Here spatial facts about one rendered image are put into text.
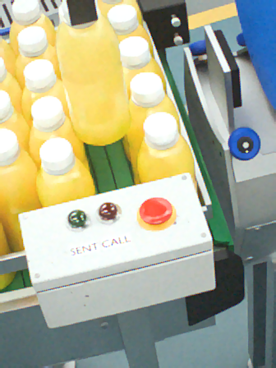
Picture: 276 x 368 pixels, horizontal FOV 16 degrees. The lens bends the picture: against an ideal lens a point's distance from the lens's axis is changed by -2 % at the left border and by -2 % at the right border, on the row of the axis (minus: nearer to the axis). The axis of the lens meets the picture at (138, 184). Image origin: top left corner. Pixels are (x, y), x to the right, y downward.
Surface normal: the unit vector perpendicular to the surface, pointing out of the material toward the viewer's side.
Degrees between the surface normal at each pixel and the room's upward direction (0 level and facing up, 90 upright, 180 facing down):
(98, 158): 0
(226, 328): 0
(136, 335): 90
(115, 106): 90
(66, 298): 90
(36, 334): 90
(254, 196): 71
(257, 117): 0
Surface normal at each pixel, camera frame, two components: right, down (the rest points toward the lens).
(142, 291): 0.22, 0.74
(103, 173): -0.11, -0.63
